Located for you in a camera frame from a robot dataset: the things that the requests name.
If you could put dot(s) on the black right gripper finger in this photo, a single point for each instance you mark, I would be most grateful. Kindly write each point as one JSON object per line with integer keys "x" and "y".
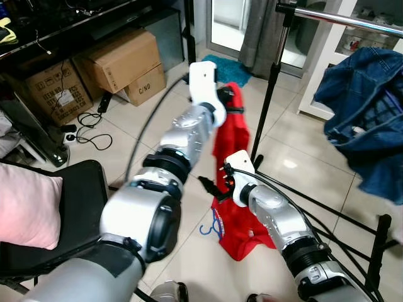
{"x": 208, "y": 182}
{"x": 213, "y": 192}

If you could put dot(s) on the long red garment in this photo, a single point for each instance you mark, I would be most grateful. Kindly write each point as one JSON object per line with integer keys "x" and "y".
{"x": 234, "y": 135}

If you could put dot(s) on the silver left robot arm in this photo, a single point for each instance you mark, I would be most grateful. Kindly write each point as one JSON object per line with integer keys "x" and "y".
{"x": 182, "y": 135}

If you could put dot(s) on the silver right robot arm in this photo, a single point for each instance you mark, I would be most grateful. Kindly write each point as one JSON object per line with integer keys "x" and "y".
{"x": 271, "y": 207}

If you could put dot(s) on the blue plastic hanger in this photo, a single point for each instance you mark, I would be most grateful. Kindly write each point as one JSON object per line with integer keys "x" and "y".
{"x": 214, "y": 221}

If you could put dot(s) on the teal floor mat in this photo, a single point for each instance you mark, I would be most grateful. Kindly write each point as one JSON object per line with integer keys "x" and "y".
{"x": 227, "y": 68}

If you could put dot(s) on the chrome clothes rack black stand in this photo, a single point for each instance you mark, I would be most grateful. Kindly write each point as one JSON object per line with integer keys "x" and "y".
{"x": 272, "y": 82}

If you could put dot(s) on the grey curtain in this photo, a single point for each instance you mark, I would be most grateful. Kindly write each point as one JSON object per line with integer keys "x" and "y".
{"x": 261, "y": 31}

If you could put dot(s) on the small cardboard box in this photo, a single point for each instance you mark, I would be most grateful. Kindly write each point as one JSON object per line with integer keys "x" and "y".
{"x": 146, "y": 87}

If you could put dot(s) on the grey metal box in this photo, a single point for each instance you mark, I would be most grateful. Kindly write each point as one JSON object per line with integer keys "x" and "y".
{"x": 167, "y": 34}

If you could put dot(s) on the robot left leg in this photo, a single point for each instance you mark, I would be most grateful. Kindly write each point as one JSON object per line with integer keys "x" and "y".
{"x": 169, "y": 293}

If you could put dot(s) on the large plain cardboard box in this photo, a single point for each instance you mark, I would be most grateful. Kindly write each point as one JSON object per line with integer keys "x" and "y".
{"x": 116, "y": 60}

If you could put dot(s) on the black padded chair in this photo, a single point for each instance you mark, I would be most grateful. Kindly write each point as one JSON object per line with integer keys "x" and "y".
{"x": 82, "y": 201}

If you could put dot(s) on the blue denim jacket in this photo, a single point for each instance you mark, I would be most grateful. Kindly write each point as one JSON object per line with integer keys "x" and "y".
{"x": 365, "y": 119}

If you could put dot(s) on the white power adapter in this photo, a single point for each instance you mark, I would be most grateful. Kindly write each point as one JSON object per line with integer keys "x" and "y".
{"x": 69, "y": 135}

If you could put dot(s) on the cardboard box printed text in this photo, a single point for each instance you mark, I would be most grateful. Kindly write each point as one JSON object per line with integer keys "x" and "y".
{"x": 53, "y": 94}

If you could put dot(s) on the pink pillow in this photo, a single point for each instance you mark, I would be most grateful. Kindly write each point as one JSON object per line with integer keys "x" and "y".
{"x": 25, "y": 207}

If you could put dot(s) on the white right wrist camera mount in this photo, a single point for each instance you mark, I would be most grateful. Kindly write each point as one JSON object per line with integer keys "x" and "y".
{"x": 239, "y": 165}

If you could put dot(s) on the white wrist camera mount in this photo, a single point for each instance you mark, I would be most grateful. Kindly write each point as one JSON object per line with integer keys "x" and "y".
{"x": 201, "y": 82}
{"x": 239, "y": 165}

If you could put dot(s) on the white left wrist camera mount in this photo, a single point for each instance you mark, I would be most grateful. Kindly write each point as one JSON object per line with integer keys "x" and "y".
{"x": 201, "y": 82}

